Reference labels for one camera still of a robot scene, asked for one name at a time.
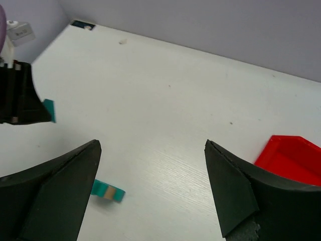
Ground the teal triangular wood block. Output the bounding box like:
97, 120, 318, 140
43, 99, 56, 123

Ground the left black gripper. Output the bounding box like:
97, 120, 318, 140
1, 62, 52, 125

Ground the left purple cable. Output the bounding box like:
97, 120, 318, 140
0, 5, 7, 55

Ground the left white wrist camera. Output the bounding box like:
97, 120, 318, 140
1, 21, 35, 68

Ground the red plastic bin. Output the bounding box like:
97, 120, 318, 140
254, 135, 320, 186

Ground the teal arch wood block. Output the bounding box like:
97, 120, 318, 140
90, 179, 126, 203

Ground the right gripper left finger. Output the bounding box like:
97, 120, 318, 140
1, 140, 101, 240

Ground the left blue corner label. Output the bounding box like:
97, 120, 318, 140
70, 20, 96, 31

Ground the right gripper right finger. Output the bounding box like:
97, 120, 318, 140
205, 140, 320, 240

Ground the teal rectangular wood block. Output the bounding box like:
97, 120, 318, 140
91, 179, 109, 197

